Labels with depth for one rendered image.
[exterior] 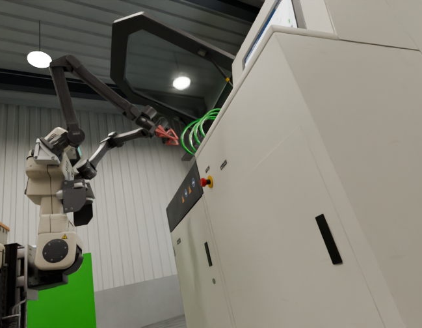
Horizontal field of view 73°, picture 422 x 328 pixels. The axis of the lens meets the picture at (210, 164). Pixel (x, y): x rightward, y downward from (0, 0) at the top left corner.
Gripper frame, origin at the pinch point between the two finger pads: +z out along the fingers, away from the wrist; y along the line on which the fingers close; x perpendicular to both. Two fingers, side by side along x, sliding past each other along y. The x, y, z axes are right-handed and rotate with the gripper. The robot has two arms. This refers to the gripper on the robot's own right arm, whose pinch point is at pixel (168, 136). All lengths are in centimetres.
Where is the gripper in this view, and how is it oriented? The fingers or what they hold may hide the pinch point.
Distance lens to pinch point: 160.6
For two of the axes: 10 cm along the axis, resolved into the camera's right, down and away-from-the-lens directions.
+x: -0.7, 4.2, 9.1
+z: 8.6, 4.8, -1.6
